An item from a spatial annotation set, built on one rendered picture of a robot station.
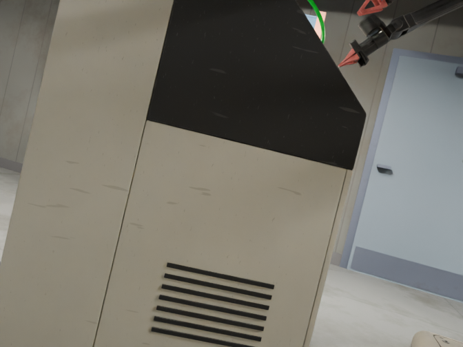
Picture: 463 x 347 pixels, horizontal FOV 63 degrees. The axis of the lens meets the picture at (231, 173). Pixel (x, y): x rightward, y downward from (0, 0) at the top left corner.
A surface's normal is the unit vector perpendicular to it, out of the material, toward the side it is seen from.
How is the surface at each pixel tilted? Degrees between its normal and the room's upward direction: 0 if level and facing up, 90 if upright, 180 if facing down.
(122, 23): 90
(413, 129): 90
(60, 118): 90
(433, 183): 90
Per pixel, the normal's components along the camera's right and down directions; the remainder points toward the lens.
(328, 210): 0.08, 0.04
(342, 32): -0.26, -0.04
